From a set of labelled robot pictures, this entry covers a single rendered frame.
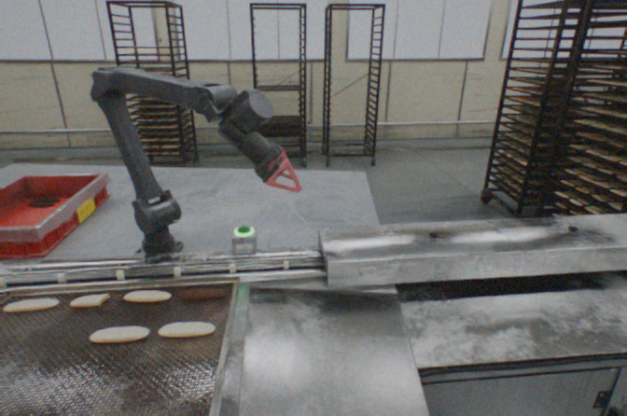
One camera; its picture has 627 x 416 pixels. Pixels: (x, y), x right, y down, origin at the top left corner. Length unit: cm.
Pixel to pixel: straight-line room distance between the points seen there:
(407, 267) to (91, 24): 514
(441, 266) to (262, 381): 51
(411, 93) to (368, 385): 512
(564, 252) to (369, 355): 59
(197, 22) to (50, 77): 201
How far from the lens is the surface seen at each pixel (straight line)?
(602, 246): 124
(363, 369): 82
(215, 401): 60
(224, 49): 526
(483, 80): 613
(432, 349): 89
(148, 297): 88
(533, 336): 101
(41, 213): 167
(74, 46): 574
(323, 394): 77
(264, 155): 78
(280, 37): 524
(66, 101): 589
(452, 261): 102
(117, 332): 78
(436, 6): 573
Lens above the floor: 141
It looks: 21 degrees down
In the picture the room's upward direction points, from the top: straight up
